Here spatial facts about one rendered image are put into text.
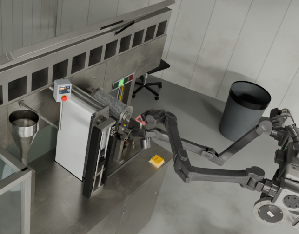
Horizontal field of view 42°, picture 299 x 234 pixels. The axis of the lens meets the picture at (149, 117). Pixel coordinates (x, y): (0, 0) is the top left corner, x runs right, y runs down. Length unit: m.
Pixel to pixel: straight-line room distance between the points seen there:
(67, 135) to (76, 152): 0.11
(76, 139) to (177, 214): 1.62
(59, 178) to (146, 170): 0.58
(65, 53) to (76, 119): 0.38
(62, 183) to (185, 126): 2.46
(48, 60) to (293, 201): 1.47
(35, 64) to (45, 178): 0.75
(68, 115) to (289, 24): 3.19
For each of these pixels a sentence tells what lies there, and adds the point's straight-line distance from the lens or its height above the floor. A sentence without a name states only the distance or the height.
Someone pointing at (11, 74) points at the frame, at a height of 1.62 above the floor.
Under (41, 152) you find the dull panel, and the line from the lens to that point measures 2.63.
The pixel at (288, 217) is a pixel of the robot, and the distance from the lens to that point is 2.41.
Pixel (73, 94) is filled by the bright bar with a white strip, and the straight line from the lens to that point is 2.25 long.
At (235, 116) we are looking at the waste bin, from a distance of 4.49.
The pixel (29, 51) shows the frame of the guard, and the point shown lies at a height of 2.00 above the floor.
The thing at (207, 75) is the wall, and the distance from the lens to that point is 5.21.
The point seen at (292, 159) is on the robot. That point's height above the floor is 1.53.
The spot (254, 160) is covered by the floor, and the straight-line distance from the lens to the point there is 4.58.
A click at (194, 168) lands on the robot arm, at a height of 1.50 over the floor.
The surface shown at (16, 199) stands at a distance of 1.67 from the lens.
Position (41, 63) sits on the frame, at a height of 1.61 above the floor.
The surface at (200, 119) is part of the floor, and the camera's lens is 4.85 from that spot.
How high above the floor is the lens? 2.75
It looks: 36 degrees down
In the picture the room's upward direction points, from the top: 15 degrees clockwise
